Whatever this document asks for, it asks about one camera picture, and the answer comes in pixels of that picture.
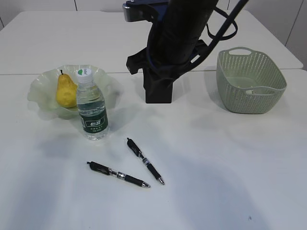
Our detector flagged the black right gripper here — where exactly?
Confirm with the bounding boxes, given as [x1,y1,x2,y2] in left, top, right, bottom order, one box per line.
[126,40,208,96]

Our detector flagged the clear water bottle green label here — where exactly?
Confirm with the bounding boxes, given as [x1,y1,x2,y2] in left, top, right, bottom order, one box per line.
[76,68,108,140]

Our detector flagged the yellow pear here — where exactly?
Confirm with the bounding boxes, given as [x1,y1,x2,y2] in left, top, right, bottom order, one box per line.
[56,69,78,108]

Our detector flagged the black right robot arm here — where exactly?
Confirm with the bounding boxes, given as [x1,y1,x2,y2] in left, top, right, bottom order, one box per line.
[126,0,218,97]

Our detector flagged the black square pen holder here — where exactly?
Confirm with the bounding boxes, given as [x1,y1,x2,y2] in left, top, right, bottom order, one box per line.
[143,79,173,104]

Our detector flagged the black pen middle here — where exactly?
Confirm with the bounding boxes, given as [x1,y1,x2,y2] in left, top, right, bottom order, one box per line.
[127,138,165,185]

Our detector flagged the black pen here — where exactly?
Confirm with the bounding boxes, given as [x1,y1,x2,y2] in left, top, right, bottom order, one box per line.
[127,138,165,185]
[87,161,151,188]

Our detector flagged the pale green plastic basket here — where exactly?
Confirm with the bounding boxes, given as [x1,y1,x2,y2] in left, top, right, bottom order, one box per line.
[216,47,287,114]

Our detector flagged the black pen left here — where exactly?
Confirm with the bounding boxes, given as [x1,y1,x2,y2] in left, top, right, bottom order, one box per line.
[87,161,151,188]

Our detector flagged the pale green wavy glass plate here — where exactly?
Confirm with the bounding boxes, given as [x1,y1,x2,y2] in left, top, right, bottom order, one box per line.
[27,65,123,119]

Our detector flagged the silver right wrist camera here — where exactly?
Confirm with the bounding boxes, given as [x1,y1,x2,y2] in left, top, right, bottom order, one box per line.
[122,0,169,23]

